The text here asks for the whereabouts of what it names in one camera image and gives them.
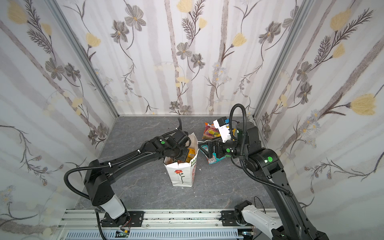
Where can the white floral paper bag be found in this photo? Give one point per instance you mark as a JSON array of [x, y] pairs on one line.
[[182, 174]]

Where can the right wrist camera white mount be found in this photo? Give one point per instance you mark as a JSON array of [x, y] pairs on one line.
[[222, 129]]

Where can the right aluminium corner post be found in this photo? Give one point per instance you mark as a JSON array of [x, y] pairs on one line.
[[298, 23]]

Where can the small green circuit board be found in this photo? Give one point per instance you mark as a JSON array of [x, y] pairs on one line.
[[122, 234]]

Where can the teal snack bag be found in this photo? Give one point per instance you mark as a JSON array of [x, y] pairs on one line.
[[211, 160]]

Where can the aluminium corner post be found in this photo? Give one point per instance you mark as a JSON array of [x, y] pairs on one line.
[[298, 23], [80, 52]]

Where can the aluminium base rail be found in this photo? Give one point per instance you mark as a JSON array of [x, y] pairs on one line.
[[151, 220]]

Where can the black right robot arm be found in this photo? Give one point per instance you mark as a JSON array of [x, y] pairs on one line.
[[265, 167]]

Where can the left aluminium corner post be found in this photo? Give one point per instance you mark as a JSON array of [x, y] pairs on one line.
[[80, 52]]

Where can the pink orange candy bag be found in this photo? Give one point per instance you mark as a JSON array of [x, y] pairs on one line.
[[210, 132]]

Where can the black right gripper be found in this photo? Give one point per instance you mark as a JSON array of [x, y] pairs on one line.
[[214, 148]]

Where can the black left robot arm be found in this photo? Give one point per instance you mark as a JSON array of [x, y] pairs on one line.
[[100, 176]]

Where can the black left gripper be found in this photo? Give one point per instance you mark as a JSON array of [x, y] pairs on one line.
[[182, 149]]

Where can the white slotted cable duct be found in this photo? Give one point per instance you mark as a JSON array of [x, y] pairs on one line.
[[193, 234]]

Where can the orange yellow snack bag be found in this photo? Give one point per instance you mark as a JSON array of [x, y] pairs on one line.
[[191, 154]]

